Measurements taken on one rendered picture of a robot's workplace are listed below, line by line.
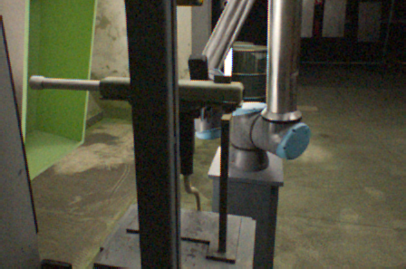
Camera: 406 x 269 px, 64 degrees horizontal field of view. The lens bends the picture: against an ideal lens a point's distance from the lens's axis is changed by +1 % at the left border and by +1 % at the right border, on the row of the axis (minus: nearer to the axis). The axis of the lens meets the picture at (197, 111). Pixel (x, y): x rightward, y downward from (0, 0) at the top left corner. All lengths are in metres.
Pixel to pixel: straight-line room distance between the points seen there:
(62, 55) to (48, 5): 0.30
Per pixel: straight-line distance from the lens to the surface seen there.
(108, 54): 3.86
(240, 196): 1.41
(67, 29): 2.16
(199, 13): 3.47
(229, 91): 0.64
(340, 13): 8.40
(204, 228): 0.80
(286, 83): 1.18
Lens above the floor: 1.28
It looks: 17 degrees down
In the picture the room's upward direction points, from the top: straight up
